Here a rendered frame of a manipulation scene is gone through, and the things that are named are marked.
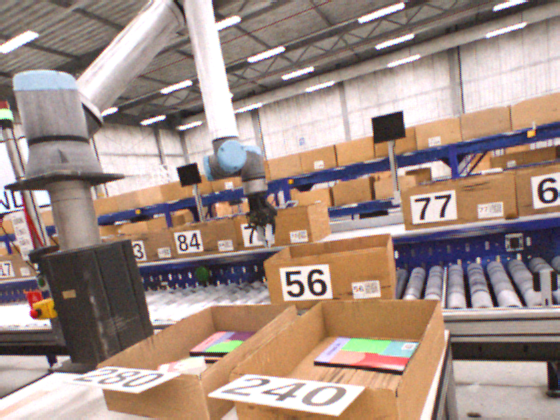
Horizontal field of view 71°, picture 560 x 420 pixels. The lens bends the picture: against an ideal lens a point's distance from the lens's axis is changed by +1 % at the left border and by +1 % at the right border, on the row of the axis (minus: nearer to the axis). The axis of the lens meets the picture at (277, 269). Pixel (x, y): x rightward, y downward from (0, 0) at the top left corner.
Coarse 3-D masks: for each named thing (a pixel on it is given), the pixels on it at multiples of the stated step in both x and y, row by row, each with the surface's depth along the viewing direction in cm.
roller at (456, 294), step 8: (448, 272) 144; (456, 272) 136; (448, 280) 133; (456, 280) 127; (448, 288) 124; (456, 288) 119; (448, 296) 116; (456, 296) 112; (464, 296) 115; (448, 304) 109; (456, 304) 106; (464, 304) 108
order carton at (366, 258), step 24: (336, 240) 147; (360, 240) 144; (384, 240) 141; (264, 264) 127; (288, 264) 124; (312, 264) 122; (336, 264) 119; (360, 264) 117; (384, 264) 115; (336, 288) 121; (384, 288) 116
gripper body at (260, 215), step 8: (264, 192) 144; (248, 200) 143; (256, 200) 144; (256, 208) 144; (264, 208) 147; (248, 216) 146; (256, 216) 144; (264, 216) 144; (248, 224) 145; (256, 224) 145
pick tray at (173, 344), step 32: (192, 320) 105; (224, 320) 110; (256, 320) 105; (288, 320) 94; (128, 352) 87; (160, 352) 95; (160, 384) 71; (192, 384) 67; (224, 384) 72; (160, 416) 74; (192, 416) 69
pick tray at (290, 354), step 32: (320, 320) 95; (352, 320) 93; (384, 320) 89; (416, 320) 85; (256, 352) 72; (288, 352) 82; (320, 352) 89; (416, 352) 60; (352, 384) 72; (384, 384) 70; (416, 384) 59; (256, 416) 64; (288, 416) 60; (320, 416) 57; (352, 416) 54; (384, 416) 52; (416, 416) 58
